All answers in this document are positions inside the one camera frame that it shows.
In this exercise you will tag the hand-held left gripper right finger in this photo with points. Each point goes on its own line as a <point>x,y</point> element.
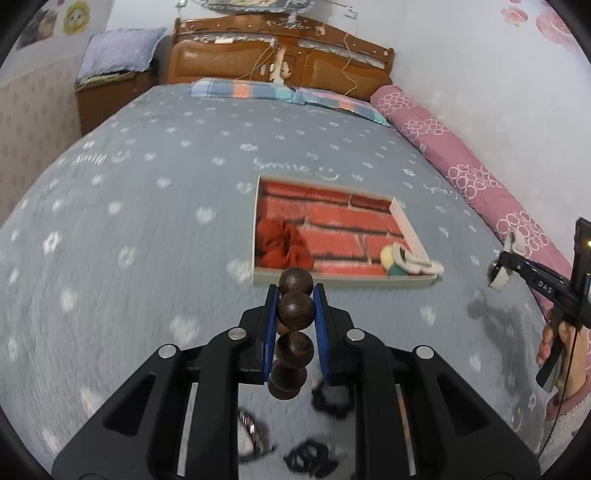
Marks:
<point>322,337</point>

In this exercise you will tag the black scrunchie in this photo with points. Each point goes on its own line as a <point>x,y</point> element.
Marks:
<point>333,400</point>

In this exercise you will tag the wooden nightstand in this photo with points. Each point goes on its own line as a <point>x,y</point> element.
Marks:
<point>111,99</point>

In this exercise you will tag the pink flower wall sticker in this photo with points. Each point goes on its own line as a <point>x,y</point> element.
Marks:
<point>515,14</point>

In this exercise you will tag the white and teal small object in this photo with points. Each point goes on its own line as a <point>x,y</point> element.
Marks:
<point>401,263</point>

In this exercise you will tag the plaid pillow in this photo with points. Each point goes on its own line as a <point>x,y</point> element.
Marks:
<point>286,94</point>

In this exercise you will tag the grey flowered bedspread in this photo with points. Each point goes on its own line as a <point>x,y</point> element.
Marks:
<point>152,221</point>

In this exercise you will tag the lavender dotted pillow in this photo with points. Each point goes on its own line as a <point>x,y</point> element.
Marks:
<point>117,53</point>

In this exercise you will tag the person's right hand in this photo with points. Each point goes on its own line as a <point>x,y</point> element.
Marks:
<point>569,360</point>

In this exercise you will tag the wooden headboard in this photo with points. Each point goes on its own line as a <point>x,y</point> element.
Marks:
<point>258,60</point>

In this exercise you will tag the brick pattern tray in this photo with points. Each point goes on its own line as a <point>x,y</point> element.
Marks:
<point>341,221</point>

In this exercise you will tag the white power strip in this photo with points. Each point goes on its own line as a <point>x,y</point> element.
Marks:
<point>223,41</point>

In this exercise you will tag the red scrunchie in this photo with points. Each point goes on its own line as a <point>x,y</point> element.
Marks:
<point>281,244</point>

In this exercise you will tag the dark wall picture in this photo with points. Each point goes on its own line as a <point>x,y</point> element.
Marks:
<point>37,28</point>

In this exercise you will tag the framed wall hanging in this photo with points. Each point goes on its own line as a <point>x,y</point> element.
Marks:
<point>256,4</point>

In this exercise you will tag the person's right forearm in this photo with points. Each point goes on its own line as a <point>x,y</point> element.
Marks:
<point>572,424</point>

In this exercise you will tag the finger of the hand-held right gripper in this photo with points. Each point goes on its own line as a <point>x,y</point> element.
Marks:
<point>497,278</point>
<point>535,272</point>

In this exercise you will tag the yellow flower wall sticker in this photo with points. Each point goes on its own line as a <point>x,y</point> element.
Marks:
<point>75,16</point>

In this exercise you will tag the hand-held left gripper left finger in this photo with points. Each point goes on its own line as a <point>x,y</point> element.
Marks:
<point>272,323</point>

